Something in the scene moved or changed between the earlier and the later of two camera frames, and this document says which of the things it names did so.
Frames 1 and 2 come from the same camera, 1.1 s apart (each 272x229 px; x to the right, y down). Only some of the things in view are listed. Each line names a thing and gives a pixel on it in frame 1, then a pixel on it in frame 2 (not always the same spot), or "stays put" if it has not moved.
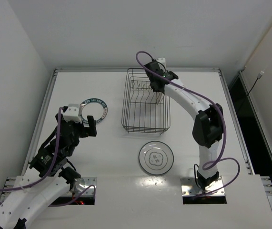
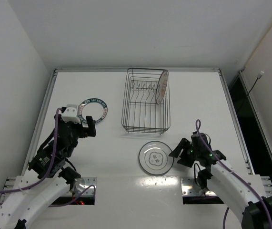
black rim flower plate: x=156 y=157 stays put
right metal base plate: x=189 y=188 stays put
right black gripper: x=156 y=87 -> x=186 y=154
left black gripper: x=84 y=129 stays put
